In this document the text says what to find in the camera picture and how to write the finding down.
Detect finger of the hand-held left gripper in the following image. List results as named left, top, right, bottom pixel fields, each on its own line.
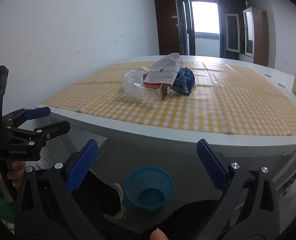
left=7, top=120, right=71, bottom=156
left=2, top=106, right=51, bottom=131

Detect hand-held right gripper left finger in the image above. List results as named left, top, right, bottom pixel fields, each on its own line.
left=14, top=139, right=106, bottom=240

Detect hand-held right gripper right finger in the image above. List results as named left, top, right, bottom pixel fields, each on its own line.
left=196, top=139, right=281, bottom=240

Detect blue plastic mesh basket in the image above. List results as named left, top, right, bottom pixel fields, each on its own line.
left=124, top=167, right=175, bottom=210

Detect clear printed plastic wrapper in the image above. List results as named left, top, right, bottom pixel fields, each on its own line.
left=123, top=71, right=176, bottom=103

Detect dark blue plastic bag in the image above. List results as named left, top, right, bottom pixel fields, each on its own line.
left=172, top=67, right=196, bottom=96

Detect white red-print plastic bag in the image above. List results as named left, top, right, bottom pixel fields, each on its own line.
left=143, top=53, right=183, bottom=90

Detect person's right hand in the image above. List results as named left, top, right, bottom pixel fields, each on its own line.
left=150, top=227, right=168, bottom=240

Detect person's left white shoe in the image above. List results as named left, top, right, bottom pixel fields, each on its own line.
left=110, top=183, right=127, bottom=221

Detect person's right leg black trousers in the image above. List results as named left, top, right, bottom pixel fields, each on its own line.
left=160, top=199, right=222, bottom=240

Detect yellow checked tablecloth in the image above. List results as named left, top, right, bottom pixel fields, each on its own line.
left=41, top=60, right=292, bottom=137

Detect white framed glass door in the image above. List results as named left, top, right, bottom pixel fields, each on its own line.
left=225, top=13, right=240, bottom=53

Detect dark curtain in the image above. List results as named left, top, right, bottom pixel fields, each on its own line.
left=218, top=0, right=247, bottom=59

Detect brown cabinet with mirror door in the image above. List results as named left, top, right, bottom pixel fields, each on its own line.
left=242, top=6, right=270, bottom=67

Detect dark brown wardrobe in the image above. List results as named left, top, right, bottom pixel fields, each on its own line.
left=155, top=0, right=186, bottom=55

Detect glass balcony door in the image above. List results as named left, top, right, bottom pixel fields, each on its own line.
left=182, top=0, right=222, bottom=58

